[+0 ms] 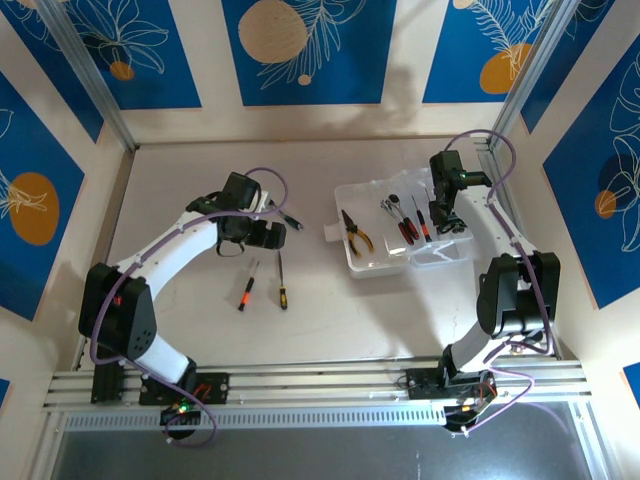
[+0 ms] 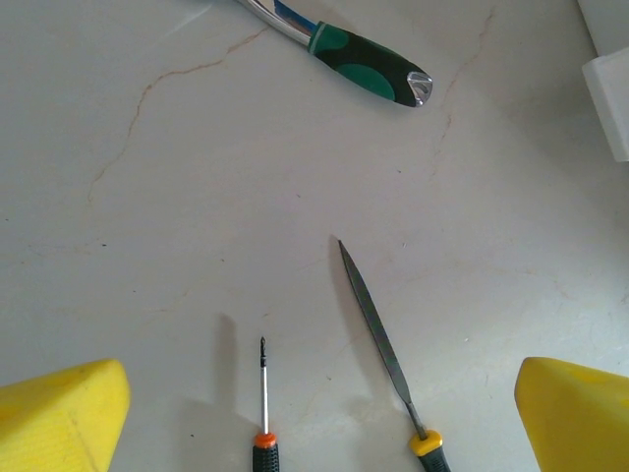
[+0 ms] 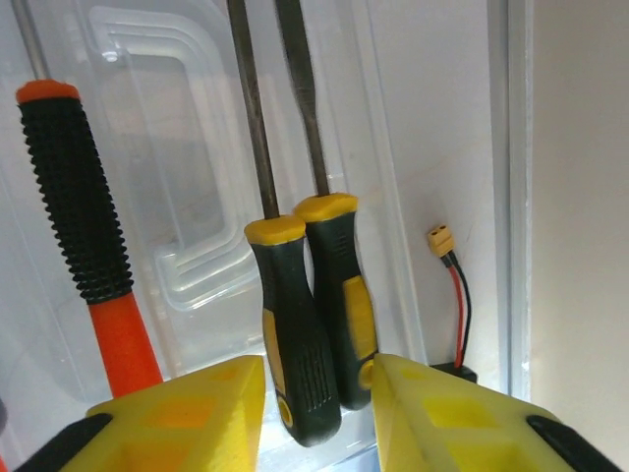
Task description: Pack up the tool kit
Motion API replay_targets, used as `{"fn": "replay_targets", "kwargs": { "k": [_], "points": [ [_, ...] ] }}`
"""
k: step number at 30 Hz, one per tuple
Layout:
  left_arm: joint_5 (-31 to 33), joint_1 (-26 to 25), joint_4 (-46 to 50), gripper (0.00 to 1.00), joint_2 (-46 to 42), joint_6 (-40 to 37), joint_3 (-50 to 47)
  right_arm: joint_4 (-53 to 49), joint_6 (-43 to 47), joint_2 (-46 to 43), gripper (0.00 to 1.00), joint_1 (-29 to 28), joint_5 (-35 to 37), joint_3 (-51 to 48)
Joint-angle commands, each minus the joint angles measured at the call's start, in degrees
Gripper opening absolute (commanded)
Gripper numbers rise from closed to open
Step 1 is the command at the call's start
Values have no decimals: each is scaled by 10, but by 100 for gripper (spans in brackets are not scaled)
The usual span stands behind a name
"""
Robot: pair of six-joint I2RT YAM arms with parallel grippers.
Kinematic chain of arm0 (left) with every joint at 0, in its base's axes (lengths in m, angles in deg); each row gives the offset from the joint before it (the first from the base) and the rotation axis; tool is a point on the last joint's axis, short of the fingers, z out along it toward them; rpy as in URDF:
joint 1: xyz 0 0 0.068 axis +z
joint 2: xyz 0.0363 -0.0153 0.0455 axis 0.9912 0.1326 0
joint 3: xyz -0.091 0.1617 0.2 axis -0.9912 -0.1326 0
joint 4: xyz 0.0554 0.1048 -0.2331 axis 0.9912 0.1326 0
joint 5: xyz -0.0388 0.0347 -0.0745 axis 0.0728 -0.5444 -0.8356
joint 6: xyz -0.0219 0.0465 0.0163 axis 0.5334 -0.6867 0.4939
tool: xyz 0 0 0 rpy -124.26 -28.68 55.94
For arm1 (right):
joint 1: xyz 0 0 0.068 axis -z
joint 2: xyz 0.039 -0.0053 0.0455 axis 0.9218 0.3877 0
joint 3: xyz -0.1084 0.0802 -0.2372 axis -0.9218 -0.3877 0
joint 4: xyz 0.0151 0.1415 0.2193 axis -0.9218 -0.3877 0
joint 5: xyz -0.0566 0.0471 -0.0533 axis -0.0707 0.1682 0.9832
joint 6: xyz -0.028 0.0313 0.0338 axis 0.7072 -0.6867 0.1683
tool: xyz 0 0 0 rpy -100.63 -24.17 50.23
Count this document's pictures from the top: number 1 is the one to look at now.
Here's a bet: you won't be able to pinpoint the blue floral wall panel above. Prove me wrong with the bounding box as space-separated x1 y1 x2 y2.
542 47 640 311
0 0 105 145
519 0 640 134
221 0 399 107
422 0 556 105
0 69 86 322
64 0 203 110

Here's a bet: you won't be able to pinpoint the clear plastic tool box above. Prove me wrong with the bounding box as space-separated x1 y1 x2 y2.
322 167 474 280

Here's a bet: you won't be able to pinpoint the red handled ratchet wrench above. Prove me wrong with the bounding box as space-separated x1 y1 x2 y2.
388 193 420 245

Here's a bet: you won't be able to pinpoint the yellow handled pliers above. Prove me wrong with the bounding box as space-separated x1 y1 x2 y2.
341 208 375 260

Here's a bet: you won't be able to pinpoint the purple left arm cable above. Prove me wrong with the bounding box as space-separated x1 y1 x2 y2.
89 166 291 449

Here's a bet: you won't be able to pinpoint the black controller board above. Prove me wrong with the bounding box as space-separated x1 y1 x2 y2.
158 401 202 427
442 377 499 435

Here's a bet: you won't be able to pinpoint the yellow black handled file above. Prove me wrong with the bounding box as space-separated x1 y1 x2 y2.
276 249 290 312

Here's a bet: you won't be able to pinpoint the slotted grey cable tray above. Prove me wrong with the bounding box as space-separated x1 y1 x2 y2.
62 405 449 432

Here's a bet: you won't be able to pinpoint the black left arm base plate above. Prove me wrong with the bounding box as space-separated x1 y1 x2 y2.
138 370 231 407

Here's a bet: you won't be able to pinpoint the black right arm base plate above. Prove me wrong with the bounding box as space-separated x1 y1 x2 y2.
405 367 451 401

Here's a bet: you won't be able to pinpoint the aluminium front rail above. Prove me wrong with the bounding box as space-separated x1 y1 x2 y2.
42 355 594 416

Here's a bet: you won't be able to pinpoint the black extrusion bracket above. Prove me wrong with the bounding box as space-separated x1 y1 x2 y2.
89 358 126 404

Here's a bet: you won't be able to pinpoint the aluminium corner post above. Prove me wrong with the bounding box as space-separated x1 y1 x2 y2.
487 0 576 149
37 0 139 151

